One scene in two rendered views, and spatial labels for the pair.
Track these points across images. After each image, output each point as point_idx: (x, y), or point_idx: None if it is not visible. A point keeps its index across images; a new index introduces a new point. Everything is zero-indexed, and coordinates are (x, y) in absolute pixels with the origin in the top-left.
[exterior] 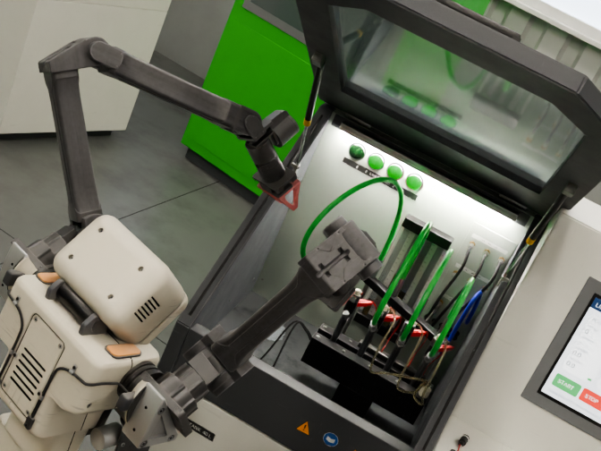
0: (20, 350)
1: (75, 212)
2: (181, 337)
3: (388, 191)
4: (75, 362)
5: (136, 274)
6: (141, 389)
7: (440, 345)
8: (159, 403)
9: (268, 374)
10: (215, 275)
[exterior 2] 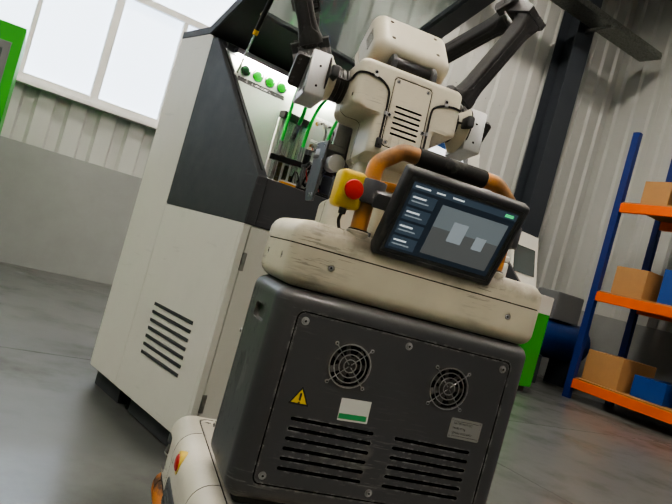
0: (392, 109)
1: (318, 34)
2: (262, 188)
3: (267, 97)
4: (445, 99)
5: (436, 42)
6: (472, 112)
7: None
8: (485, 117)
9: (321, 197)
10: (254, 142)
